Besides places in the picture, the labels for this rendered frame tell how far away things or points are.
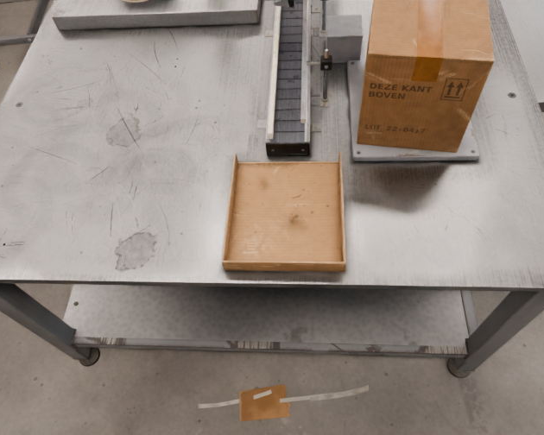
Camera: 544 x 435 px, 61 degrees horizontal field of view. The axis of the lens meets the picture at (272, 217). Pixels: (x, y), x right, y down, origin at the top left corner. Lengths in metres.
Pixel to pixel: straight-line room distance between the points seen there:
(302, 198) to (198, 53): 0.63
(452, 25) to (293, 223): 0.53
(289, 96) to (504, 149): 0.55
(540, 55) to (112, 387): 1.78
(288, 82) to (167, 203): 0.46
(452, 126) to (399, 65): 0.21
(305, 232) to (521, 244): 0.46
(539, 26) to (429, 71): 0.71
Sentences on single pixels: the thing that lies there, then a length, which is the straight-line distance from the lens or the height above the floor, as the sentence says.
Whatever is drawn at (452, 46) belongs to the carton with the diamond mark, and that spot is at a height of 1.12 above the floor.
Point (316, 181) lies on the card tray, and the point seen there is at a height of 0.83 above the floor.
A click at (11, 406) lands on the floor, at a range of 2.06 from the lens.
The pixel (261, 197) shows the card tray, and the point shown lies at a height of 0.83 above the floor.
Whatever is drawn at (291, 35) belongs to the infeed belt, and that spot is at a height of 0.88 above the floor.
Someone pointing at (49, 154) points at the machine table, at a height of 0.83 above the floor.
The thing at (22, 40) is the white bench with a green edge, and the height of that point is 0.18.
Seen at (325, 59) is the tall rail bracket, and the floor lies 0.97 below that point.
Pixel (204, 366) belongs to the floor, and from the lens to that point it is 1.82.
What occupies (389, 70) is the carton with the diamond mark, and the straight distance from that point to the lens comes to 1.01.
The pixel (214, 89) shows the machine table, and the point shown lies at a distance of 1.37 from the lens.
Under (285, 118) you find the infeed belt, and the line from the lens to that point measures 1.19.
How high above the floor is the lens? 1.73
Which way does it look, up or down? 57 degrees down
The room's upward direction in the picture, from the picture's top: 7 degrees counter-clockwise
